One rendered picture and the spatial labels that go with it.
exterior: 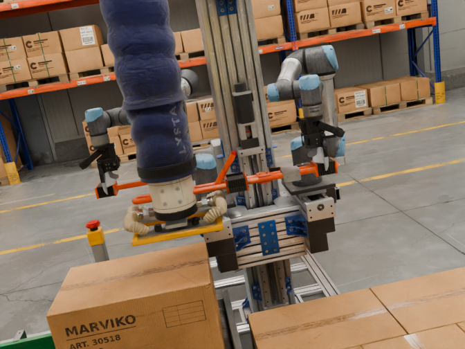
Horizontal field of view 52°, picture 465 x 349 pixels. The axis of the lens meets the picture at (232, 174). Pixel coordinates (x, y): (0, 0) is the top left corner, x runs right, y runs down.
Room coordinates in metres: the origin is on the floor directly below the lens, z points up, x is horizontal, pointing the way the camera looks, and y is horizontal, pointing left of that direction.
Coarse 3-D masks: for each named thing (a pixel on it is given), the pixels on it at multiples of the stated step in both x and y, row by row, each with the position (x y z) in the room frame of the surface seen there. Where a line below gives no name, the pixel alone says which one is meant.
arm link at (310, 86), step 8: (304, 80) 1.80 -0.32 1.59; (312, 80) 1.79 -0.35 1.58; (304, 88) 1.79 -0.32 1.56; (312, 88) 1.78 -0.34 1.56; (320, 88) 1.83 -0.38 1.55; (304, 96) 1.80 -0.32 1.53; (312, 96) 1.79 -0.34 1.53; (320, 96) 1.81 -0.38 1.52; (304, 104) 1.80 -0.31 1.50; (312, 104) 1.79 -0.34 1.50; (320, 104) 1.80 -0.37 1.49
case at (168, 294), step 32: (160, 256) 1.91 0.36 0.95; (192, 256) 1.85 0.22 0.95; (64, 288) 1.76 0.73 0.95; (96, 288) 1.71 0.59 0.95; (128, 288) 1.66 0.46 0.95; (160, 288) 1.62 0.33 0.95; (192, 288) 1.59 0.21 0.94; (64, 320) 1.56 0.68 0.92; (96, 320) 1.57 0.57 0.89; (128, 320) 1.57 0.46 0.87; (160, 320) 1.58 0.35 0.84; (192, 320) 1.59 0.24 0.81
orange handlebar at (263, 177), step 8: (304, 168) 1.80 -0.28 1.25; (312, 168) 1.79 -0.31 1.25; (248, 176) 1.82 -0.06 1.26; (256, 176) 1.82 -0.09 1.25; (264, 176) 1.78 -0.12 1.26; (272, 176) 1.78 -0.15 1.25; (280, 176) 1.78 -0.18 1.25; (120, 184) 2.04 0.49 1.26; (128, 184) 2.03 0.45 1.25; (136, 184) 2.03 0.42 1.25; (144, 184) 2.04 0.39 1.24; (208, 184) 1.81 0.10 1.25; (224, 184) 1.77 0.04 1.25; (200, 192) 1.77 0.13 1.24; (136, 200) 1.76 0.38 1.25; (144, 200) 1.76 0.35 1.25
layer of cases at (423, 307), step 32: (384, 288) 2.03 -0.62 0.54; (416, 288) 1.98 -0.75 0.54; (448, 288) 1.93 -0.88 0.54; (256, 320) 1.95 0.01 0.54; (288, 320) 1.90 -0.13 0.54; (320, 320) 1.86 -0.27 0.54; (352, 320) 1.82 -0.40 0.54; (384, 320) 1.78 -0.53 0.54; (416, 320) 1.74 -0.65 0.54; (448, 320) 1.71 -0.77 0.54
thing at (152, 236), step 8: (160, 224) 1.69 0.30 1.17; (192, 224) 1.69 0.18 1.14; (200, 224) 1.69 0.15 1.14; (208, 224) 1.67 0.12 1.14; (216, 224) 1.67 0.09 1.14; (152, 232) 1.69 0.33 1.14; (160, 232) 1.68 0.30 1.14; (168, 232) 1.66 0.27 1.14; (176, 232) 1.66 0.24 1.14; (184, 232) 1.65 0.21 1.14; (192, 232) 1.65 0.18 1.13; (200, 232) 1.65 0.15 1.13; (208, 232) 1.65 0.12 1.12; (136, 240) 1.65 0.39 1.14; (144, 240) 1.64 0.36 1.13; (152, 240) 1.64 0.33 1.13; (160, 240) 1.65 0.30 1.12
